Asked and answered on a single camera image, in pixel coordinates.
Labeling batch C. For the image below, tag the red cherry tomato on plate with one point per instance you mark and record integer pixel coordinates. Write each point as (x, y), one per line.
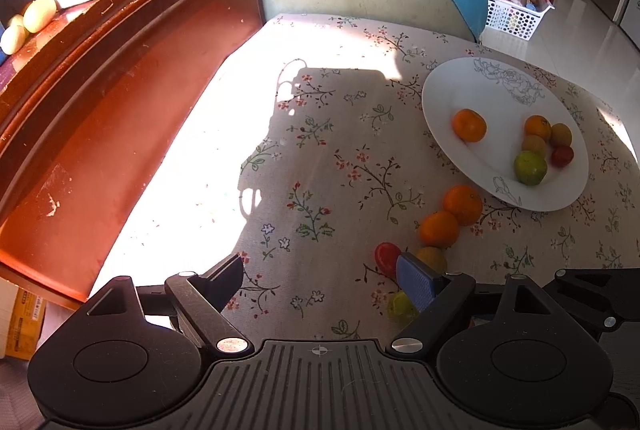
(561, 156)

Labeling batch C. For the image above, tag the green lime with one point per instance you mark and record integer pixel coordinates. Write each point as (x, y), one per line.
(530, 168)
(401, 310)

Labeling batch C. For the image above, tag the orange tangerine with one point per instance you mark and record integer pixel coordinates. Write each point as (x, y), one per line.
(464, 203)
(440, 229)

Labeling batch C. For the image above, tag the pale yellow lemon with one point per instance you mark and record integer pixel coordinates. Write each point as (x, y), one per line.
(15, 35)

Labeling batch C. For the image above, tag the red wooden cabinet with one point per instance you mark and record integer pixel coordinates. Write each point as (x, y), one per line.
(89, 108)

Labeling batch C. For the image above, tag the yellow carton on floor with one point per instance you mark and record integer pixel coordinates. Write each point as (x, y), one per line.
(21, 325)

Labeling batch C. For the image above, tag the white plastic basket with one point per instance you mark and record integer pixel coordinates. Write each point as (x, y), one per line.
(517, 20)

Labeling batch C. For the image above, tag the orange tangerine plate right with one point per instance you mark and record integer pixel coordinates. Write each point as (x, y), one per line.
(539, 126)

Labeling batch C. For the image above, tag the white floral plate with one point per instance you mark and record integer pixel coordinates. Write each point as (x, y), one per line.
(505, 97)

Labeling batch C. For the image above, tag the yellow-brown fruit far right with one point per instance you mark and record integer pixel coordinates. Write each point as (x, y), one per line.
(561, 135)

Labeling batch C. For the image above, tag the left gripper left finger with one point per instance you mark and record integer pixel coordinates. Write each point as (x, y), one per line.
(199, 301)

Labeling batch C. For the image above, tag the yellow small fruit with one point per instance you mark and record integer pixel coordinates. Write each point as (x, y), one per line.
(434, 258)

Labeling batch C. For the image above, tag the orange tangerine plate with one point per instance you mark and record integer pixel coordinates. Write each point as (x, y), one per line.
(468, 125)
(539, 126)

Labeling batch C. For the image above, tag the floral tablecloth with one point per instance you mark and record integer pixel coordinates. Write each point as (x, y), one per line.
(309, 149)

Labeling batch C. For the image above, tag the orange tangerine far plate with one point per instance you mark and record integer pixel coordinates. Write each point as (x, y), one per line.
(468, 125)

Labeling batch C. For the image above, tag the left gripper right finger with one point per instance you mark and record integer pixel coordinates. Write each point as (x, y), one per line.
(442, 302)

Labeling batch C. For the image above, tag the yellow-brown small fruit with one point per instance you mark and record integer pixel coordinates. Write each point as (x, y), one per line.
(534, 144)

